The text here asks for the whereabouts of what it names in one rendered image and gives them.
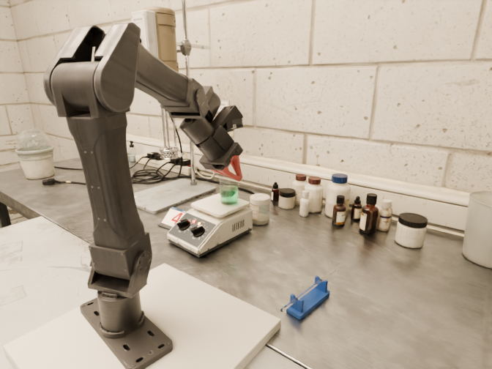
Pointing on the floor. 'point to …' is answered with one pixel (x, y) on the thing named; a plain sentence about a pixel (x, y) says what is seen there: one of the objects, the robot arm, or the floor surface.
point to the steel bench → (383, 274)
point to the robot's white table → (56, 283)
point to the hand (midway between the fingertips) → (239, 177)
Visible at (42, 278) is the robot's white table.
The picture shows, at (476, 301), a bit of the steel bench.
